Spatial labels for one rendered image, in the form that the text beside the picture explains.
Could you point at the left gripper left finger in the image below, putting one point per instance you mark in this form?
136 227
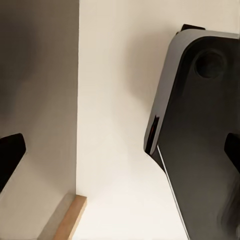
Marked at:
12 149

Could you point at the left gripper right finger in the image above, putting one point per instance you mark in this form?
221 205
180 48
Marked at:
232 149

